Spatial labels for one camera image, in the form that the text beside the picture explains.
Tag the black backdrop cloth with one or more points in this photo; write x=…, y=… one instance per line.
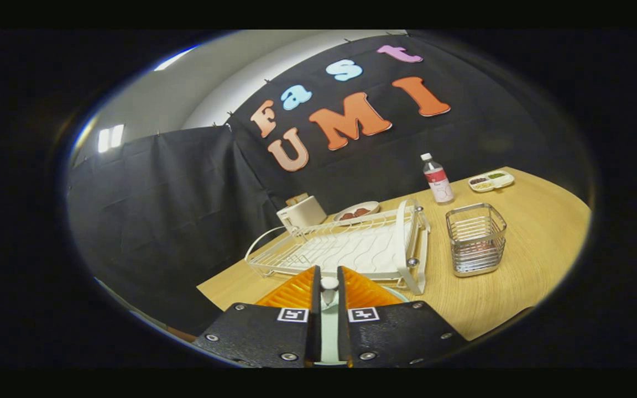
x=175, y=210

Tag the ceiling light panel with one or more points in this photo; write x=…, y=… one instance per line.
x=109, y=138

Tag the toast slices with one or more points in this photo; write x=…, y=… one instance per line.
x=296, y=199

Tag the white toaster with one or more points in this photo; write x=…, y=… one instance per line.
x=304, y=213

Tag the pale green plate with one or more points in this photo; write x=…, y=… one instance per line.
x=329, y=337

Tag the white drip tray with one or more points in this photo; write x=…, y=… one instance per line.
x=363, y=249

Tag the white divided condiment tray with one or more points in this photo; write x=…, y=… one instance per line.
x=491, y=181

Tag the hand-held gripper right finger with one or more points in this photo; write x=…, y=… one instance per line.
x=343, y=331

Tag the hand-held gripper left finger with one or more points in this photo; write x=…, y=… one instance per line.
x=314, y=331

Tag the small plate with red food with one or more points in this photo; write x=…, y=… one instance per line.
x=356, y=212

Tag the clear plastic bottle red label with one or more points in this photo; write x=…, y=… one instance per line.
x=439, y=185

